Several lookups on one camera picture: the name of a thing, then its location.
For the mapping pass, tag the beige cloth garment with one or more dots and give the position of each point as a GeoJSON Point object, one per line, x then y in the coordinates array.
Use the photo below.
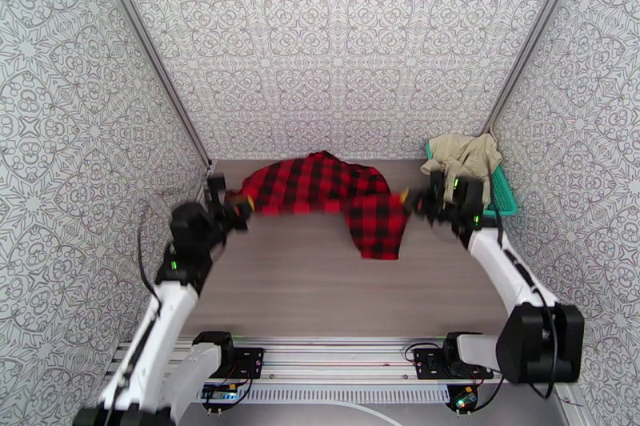
{"type": "Point", "coordinates": [465, 149]}

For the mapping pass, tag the red black plaid shirt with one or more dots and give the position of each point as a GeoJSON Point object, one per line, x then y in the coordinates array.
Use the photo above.
{"type": "Point", "coordinates": [310, 184]}

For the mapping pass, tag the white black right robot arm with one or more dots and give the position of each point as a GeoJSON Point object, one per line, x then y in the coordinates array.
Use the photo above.
{"type": "Point", "coordinates": [500, 264]}

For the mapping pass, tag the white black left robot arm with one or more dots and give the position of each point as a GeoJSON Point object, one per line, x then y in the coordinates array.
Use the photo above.
{"type": "Point", "coordinates": [150, 329]}

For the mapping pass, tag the teal plastic basket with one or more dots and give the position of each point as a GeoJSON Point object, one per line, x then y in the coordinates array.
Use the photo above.
{"type": "Point", "coordinates": [502, 194]}

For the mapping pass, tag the small circuit board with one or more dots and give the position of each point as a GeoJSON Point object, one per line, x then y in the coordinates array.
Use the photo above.
{"type": "Point", "coordinates": [220, 393]}
{"type": "Point", "coordinates": [462, 399]}

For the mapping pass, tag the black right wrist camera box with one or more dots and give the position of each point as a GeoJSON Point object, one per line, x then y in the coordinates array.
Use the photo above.
{"type": "Point", "coordinates": [437, 184]}

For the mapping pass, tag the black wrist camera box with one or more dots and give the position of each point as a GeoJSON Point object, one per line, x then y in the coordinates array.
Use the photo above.
{"type": "Point", "coordinates": [216, 188]}
{"type": "Point", "coordinates": [437, 184]}

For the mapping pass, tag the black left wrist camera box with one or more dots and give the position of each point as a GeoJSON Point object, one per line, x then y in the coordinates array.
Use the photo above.
{"type": "Point", "coordinates": [216, 188]}

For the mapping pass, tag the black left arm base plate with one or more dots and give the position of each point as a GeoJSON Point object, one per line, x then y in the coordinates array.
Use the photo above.
{"type": "Point", "coordinates": [250, 362]}

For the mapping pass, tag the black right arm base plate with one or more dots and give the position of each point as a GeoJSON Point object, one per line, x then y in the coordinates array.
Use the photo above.
{"type": "Point", "coordinates": [425, 364]}

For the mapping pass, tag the aluminium rail frame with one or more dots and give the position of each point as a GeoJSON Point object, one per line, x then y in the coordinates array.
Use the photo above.
{"type": "Point", "coordinates": [340, 354]}

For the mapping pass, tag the aluminium corner post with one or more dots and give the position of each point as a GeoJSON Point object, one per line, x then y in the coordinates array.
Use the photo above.
{"type": "Point", "coordinates": [150, 51]}
{"type": "Point", "coordinates": [530, 39]}

